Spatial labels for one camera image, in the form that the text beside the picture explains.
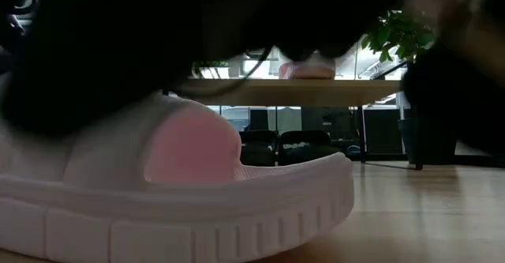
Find pink slide sandal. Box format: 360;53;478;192
0;92;355;263
278;59;336;81

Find black office chairs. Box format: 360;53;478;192
278;130;342;166

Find green potted plant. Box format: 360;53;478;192
361;9;458;166

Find wooden background table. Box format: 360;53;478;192
163;59;424;171

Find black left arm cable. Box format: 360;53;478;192
169;45;274;98

